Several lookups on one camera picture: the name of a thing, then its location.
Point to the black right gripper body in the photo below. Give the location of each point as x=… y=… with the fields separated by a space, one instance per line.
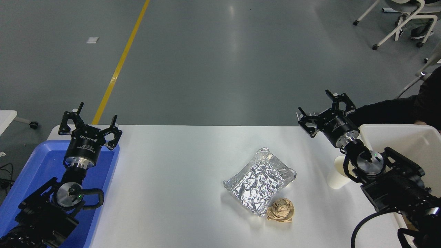
x=337 y=127

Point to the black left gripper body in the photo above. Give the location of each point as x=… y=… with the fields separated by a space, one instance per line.
x=84 y=144

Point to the white paper cup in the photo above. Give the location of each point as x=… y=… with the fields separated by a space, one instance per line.
x=336 y=179

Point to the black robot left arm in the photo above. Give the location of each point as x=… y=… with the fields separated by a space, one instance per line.
x=41 y=213

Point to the blue plastic tray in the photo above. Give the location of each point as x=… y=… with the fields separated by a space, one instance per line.
x=38 y=162

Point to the white table with caster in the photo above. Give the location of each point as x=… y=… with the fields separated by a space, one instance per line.
x=6 y=119

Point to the large pale plastic bin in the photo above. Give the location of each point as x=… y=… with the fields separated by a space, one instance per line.
x=406 y=141

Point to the crumpled silver foil tray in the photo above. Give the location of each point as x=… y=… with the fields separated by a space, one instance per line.
x=260 y=181

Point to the crumpled tan paper ball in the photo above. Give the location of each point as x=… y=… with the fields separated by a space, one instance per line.
x=280 y=210

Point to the seated person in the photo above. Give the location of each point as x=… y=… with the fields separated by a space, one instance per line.
x=422 y=29

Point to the white office chair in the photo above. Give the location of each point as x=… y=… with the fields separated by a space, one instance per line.
x=415 y=12

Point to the white chair frame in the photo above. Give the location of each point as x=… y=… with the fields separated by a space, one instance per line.
x=434 y=57

